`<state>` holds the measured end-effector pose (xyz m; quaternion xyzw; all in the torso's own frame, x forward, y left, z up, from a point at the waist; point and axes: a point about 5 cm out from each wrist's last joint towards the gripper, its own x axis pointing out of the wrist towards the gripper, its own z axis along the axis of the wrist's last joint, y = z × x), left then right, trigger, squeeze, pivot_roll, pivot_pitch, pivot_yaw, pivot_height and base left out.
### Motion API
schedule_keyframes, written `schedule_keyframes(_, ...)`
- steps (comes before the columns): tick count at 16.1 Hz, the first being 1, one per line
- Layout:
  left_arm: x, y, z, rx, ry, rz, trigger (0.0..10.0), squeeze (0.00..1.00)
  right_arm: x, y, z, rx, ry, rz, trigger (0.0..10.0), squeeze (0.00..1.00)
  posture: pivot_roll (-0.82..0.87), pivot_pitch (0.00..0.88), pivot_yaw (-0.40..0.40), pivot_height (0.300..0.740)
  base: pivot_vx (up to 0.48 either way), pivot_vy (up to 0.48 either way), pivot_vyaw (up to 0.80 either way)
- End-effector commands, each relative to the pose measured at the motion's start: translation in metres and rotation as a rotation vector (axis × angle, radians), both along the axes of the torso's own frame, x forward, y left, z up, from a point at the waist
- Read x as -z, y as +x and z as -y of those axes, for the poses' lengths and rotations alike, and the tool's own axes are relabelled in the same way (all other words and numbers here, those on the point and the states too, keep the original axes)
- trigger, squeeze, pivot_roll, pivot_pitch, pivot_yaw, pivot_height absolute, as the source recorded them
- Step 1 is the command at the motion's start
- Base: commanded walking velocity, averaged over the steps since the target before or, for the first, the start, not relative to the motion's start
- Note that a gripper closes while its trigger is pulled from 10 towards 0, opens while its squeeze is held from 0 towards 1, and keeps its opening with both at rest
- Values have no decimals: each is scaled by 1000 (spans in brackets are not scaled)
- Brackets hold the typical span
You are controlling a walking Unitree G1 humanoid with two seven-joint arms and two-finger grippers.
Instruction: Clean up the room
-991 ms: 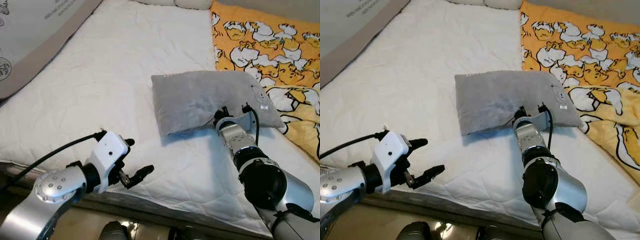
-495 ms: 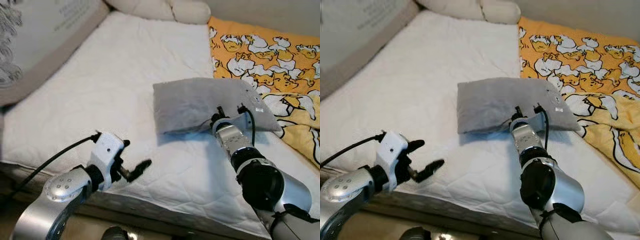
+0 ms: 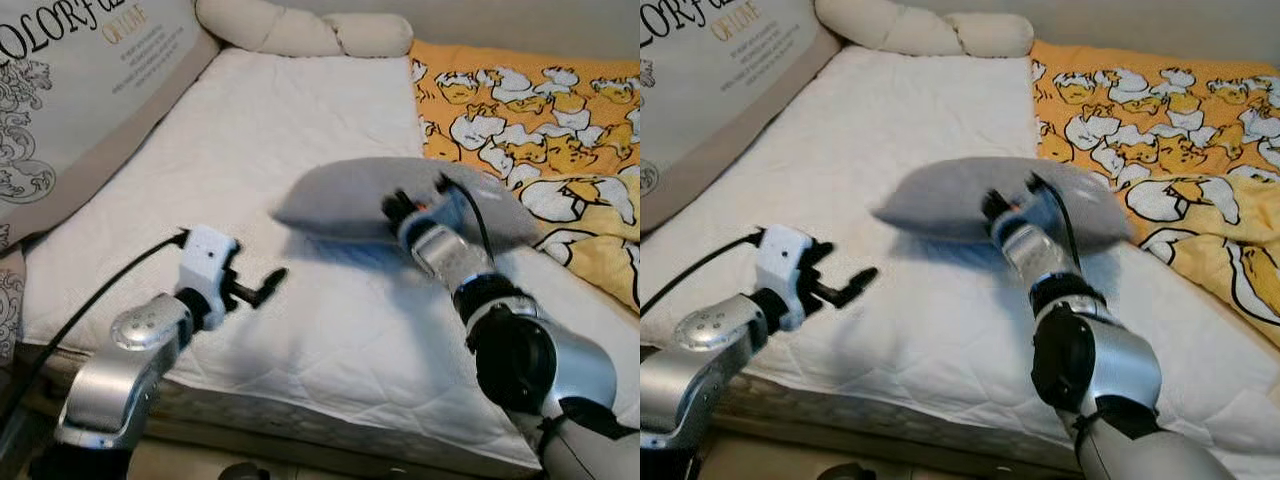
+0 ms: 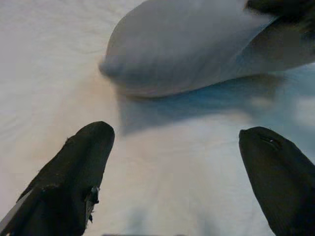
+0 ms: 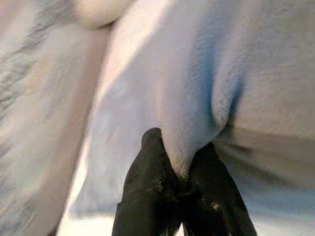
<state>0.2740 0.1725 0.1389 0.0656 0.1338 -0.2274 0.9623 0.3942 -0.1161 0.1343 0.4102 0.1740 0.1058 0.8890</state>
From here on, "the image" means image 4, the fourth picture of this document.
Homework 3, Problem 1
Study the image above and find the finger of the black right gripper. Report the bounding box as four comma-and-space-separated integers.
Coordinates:
245, 0, 315, 32

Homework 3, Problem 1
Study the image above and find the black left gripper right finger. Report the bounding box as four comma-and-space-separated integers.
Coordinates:
238, 126, 315, 236

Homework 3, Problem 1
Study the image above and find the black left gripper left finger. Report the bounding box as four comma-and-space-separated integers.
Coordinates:
0, 120, 116, 236

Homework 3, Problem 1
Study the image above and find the grey pillow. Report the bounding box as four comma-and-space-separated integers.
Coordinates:
98, 0, 315, 98

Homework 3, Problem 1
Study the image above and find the white bed mattress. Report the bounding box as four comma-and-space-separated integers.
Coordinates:
0, 0, 315, 236

